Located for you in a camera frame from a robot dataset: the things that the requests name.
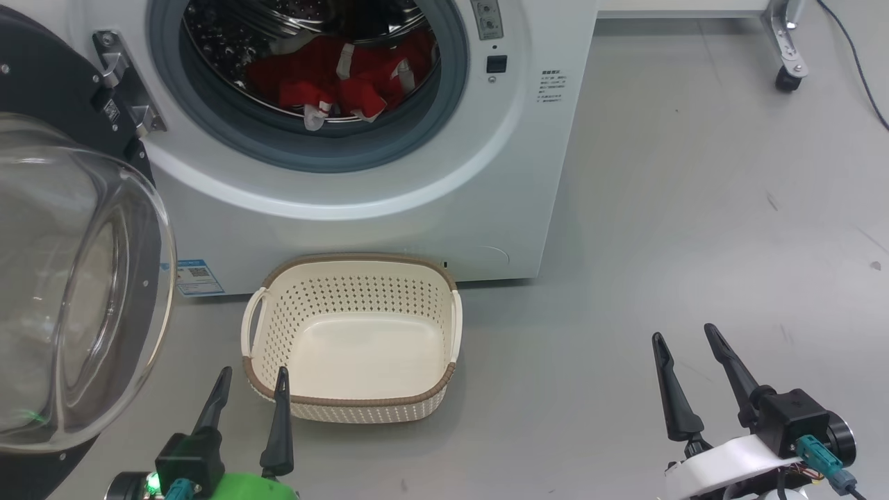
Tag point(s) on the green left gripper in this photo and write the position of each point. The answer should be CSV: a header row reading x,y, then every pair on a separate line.
x,y
250,488

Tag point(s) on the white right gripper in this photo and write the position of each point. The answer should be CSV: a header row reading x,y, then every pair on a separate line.
x,y
722,462

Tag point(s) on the black round glass washer door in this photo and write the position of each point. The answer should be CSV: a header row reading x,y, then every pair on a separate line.
x,y
69,278

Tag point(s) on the red and white garment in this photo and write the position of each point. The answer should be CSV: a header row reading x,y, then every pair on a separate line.
x,y
305,76

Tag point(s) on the cream perforated laundry basket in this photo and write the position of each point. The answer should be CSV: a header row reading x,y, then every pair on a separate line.
x,y
361,354

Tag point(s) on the white front-load washing machine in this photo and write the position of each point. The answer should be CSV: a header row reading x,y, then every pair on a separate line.
x,y
417,194

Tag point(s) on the blue energy label sticker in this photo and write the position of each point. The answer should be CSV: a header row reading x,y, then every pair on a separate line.
x,y
198,276

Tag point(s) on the black text warning label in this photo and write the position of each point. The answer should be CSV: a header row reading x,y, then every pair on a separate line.
x,y
552,87

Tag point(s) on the metal leg with caster wheel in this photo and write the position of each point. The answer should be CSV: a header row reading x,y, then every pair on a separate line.
x,y
788,42

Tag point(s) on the black left wrist camera module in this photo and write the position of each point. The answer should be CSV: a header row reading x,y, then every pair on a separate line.
x,y
191,455

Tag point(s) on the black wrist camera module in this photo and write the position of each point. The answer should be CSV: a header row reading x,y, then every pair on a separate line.
x,y
191,455
792,417

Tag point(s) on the black right wrist camera module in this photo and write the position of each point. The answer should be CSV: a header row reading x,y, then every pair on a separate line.
x,y
792,417

